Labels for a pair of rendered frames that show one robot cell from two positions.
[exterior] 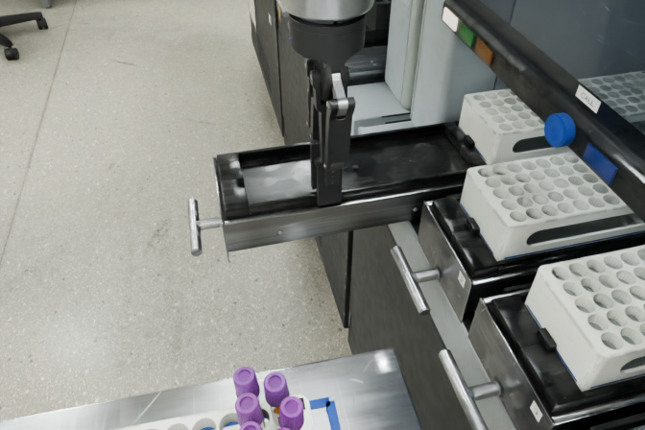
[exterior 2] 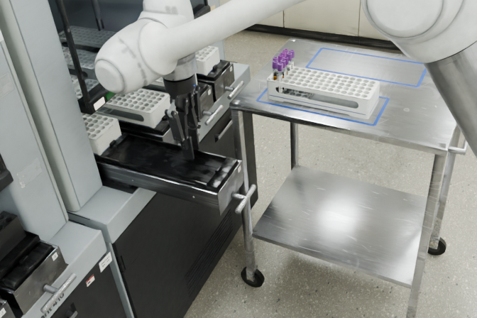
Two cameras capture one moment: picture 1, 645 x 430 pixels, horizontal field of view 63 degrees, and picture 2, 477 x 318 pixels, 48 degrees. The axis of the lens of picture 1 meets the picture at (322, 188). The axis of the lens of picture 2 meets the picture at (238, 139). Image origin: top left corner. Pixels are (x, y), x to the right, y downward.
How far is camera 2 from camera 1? 1.53 m
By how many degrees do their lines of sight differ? 94
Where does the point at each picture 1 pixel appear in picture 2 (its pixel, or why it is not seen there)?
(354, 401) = (250, 99)
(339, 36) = not seen: hidden behind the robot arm
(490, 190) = (156, 104)
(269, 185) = (207, 170)
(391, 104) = (65, 231)
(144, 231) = not seen: outside the picture
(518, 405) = (207, 101)
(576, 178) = (125, 98)
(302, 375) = (258, 106)
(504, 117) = (103, 123)
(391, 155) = (143, 160)
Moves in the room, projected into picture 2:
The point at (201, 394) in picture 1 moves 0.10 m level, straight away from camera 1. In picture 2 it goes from (287, 113) to (280, 134)
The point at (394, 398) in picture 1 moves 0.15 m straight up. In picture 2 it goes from (241, 96) to (237, 49)
